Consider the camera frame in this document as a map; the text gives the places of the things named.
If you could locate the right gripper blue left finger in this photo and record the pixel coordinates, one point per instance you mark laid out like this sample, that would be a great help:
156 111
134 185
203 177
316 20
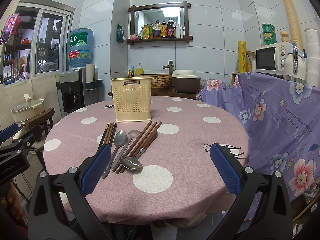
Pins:
92 169

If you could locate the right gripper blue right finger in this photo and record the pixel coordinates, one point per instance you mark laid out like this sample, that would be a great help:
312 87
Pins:
226 160

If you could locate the shiny steel spoon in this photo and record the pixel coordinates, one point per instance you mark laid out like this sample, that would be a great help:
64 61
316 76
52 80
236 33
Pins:
120 140

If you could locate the matte grey spoon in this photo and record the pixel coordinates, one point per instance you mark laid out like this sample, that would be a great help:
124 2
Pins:
132 134

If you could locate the dark wooden stool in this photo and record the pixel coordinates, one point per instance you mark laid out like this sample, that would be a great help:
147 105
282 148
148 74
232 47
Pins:
45 119

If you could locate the cream cooking pot with lid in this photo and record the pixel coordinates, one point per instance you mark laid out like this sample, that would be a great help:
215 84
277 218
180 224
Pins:
28 110

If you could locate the pink polka dot tablecloth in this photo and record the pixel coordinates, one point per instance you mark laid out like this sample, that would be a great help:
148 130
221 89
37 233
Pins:
178 183

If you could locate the purple floral cloth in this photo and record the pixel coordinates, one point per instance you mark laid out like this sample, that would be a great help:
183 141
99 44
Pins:
281 119

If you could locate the cream plastic utensil holder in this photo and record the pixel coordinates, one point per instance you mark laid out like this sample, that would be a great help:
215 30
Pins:
132 99

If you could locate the grey water dispenser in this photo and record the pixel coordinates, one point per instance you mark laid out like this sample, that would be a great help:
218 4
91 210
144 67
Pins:
73 90

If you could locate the paper cup tube dispenser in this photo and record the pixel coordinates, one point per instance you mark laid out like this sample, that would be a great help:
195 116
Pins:
91 80

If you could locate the dark wooden sink counter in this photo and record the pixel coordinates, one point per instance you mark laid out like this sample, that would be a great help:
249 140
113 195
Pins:
173 93

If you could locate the brown white rice cooker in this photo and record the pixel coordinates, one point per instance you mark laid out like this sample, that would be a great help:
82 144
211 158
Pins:
185 81

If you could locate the aluminium sliding window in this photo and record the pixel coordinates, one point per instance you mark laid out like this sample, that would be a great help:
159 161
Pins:
37 33

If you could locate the yellow soap bottle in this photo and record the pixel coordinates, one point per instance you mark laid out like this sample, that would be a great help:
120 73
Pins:
139 70

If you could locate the woven basin sink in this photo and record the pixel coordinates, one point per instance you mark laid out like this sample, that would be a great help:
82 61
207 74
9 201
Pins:
159 82

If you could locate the blue water jug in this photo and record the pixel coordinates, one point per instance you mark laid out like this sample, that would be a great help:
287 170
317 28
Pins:
80 47

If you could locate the white microwave oven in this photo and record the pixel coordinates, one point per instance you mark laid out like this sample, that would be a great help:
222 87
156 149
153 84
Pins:
270 59

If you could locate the bronze faucet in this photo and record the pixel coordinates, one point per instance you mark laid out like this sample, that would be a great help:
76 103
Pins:
169 66

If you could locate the white thermos kettle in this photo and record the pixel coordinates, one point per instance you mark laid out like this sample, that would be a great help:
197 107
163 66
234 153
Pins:
294 67

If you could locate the yellow roll package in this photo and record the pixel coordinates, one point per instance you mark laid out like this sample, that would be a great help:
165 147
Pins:
242 57

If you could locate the green hanging packet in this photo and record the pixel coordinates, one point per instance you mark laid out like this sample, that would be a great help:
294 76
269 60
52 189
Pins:
120 34

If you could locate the green stacked noodle cups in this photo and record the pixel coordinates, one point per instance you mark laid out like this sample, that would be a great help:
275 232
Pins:
269 35

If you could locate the tall paper cup stack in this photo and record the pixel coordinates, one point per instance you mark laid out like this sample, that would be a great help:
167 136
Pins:
293 23

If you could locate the white paper cup stack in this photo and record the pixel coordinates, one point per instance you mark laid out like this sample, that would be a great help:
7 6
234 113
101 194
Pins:
312 62

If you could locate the wooden framed wall mirror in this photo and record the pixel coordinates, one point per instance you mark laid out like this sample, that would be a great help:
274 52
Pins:
159 22

